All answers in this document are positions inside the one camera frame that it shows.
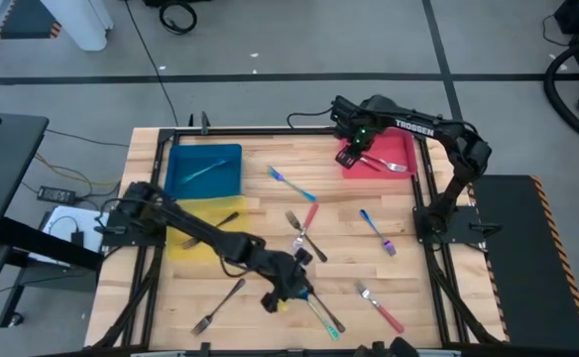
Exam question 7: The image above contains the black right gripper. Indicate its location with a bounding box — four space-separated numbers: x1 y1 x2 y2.
335 128 376 171

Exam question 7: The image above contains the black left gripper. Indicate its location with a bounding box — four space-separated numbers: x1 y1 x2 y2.
261 249 316 313

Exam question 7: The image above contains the teal iridescent fork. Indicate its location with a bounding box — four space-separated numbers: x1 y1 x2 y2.
298 291 341 342

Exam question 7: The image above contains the silver fork red handle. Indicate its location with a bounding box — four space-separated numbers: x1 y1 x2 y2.
353 279 405 335
290 202 320 252
360 155 408 174

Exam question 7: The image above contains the blue purple iridescent fork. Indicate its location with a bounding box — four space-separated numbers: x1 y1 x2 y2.
267 166 317 203
359 208 398 258

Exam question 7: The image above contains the red-pink plastic bin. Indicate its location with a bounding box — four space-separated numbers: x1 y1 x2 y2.
339 127 418 180

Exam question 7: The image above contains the yellow translucent plastic bin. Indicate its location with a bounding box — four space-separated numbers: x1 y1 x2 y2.
165 195 249 263

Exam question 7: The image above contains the blue plastic bin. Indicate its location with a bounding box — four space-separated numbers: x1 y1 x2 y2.
164 143 244 200

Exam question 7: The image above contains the black hazard-striped floor mat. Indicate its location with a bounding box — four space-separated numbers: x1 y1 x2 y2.
0 0 63 41
469 174 579 352

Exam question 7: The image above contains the white paper sheet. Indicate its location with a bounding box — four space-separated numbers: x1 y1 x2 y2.
28 204 103 268

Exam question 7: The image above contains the black power adapter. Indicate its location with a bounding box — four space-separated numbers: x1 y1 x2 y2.
37 185 77 206

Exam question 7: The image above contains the white pillar base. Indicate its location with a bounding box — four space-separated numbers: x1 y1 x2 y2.
40 0 115 53

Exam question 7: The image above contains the black desk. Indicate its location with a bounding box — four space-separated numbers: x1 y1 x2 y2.
0 112 105 331

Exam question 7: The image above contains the black right camera cable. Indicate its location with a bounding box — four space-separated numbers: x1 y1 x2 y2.
287 109 338 129

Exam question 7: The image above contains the black table frame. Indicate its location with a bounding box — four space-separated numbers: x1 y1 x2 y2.
90 111 507 357

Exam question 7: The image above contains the black table-level camera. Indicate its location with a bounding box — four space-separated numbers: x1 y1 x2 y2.
353 336 419 357

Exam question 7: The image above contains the thick black hose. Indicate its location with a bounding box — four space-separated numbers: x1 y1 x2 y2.
542 38 579 153

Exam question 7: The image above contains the black coiled cable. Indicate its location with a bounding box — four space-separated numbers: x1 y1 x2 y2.
158 0 198 36

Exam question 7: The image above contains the thin black floor cable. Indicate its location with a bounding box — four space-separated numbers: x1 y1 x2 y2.
122 0 180 128

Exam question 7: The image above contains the yellow floor cable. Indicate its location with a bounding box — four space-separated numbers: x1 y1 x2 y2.
34 152 122 192

